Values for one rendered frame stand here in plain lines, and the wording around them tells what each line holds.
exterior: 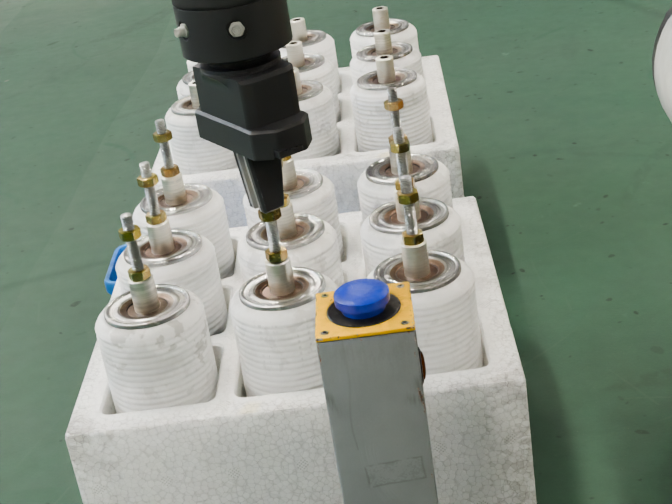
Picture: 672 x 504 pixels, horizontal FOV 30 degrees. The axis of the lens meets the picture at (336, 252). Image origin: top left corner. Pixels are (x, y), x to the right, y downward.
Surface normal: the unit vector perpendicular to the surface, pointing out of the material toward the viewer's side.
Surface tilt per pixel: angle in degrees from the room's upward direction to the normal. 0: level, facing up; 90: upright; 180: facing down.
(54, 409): 0
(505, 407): 90
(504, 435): 90
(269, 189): 90
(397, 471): 90
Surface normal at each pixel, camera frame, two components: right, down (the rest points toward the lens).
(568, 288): -0.14, -0.89
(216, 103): -0.81, 0.35
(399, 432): 0.00, 0.43
